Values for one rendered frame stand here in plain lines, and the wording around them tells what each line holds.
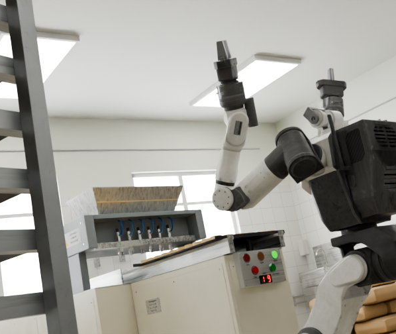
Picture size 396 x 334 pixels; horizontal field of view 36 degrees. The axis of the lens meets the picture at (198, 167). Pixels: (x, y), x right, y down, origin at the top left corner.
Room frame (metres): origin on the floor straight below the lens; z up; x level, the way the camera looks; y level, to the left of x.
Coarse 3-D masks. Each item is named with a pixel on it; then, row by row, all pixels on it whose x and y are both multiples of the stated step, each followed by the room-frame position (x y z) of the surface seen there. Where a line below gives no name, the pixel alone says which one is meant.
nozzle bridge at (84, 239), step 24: (96, 216) 2.80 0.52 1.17; (120, 216) 2.89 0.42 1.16; (144, 216) 2.99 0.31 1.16; (168, 216) 3.13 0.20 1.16; (192, 216) 3.22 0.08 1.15; (72, 240) 2.87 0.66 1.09; (96, 240) 2.79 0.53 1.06; (144, 240) 3.01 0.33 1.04; (168, 240) 3.11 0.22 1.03; (192, 240) 3.21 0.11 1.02; (72, 264) 2.89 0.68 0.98; (72, 288) 2.92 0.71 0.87
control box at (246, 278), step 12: (240, 252) 2.39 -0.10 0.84; (252, 252) 2.43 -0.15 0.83; (264, 252) 2.47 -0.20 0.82; (240, 264) 2.38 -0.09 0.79; (252, 264) 2.42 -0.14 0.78; (264, 264) 2.46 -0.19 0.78; (276, 264) 2.51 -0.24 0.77; (240, 276) 2.39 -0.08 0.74; (252, 276) 2.41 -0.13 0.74; (264, 276) 2.45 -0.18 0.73; (276, 276) 2.50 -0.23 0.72; (240, 288) 2.40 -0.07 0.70
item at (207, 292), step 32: (224, 256) 2.37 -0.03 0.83; (160, 288) 2.71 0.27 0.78; (192, 288) 2.54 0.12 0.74; (224, 288) 2.39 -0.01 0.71; (256, 288) 2.46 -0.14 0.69; (288, 288) 2.58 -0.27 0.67; (160, 320) 2.74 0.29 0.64; (192, 320) 2.57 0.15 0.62; (224, 320) 2.42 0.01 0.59; (256, 320) 2.43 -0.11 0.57; (288, 320) 2.55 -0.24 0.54
